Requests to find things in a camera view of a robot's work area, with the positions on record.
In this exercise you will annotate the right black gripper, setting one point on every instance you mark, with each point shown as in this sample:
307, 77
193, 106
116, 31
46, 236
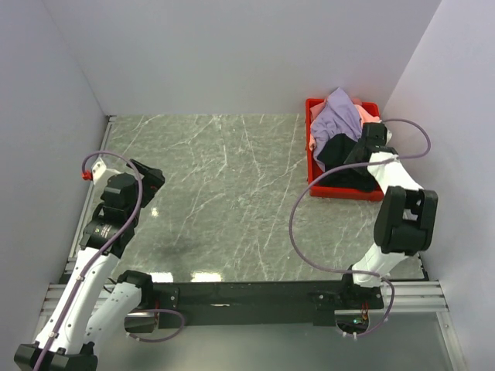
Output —
351, 158

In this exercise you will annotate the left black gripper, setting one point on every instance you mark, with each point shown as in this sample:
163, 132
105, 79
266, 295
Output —
152, 181

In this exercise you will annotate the black t shirt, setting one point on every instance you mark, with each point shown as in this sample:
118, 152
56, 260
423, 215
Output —
333, 155

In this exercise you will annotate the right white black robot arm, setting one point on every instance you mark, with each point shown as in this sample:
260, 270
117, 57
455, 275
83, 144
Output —
405, 221

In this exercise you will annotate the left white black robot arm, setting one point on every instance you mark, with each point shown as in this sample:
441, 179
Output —
76, 328

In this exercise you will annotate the pink t shirt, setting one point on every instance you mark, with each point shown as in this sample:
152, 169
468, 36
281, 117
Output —
365, 116

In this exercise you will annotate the purple t shirt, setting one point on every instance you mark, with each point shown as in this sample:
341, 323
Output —
338, 116

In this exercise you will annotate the red plastic bin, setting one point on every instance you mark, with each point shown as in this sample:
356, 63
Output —
313, 170

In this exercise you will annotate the black base beam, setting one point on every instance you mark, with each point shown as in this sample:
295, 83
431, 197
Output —
266, 302

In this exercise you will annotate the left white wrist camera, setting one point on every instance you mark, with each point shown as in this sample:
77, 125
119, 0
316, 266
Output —
99, 173

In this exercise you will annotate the aluminium frame rail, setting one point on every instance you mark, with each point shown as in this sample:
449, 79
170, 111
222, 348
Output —
410, 297

